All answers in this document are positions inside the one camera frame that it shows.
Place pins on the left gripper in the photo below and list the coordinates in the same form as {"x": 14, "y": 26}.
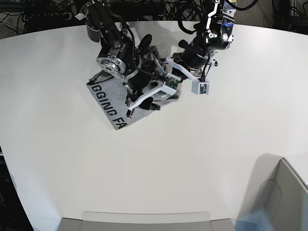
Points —
{"x": 192, "y": 63}

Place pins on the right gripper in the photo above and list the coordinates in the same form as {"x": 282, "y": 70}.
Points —
{"x": 152, "y": 97}

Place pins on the grey T-shirt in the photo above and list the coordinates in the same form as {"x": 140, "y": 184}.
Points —
{"x": 110, "y": 103}

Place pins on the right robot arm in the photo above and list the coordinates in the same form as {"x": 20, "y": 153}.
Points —
{"x": 110, "y": 29}

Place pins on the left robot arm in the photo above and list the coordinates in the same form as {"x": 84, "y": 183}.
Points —
{"x": 211, "y": 22}

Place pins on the grey bin at right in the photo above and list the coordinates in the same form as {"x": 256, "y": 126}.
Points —
{"x": 282, "y": 202}

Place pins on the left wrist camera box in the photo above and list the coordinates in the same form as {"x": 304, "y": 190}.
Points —
{"x": 200, "y": 88}

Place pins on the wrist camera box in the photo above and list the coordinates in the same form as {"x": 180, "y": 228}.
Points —
{"x": 172, "y": 81}
{"x": 200, "y": 88}

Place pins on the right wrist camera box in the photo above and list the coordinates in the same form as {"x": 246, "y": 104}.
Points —
{"x": 172, "y": 81}

